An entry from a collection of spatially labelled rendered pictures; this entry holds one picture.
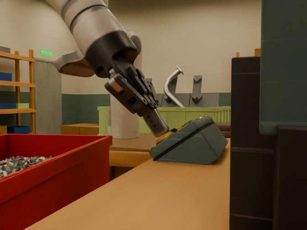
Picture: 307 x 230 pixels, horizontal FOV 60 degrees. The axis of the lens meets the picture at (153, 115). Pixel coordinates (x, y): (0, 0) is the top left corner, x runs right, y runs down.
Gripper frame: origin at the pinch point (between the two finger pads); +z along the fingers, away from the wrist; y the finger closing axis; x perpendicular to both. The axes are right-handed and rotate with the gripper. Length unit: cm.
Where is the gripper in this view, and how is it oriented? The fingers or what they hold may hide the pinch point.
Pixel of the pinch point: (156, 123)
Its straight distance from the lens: 38.9
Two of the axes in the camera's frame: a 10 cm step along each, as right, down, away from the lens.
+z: 5.4, 8.3, -1.6
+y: 3.4, -0.4, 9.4
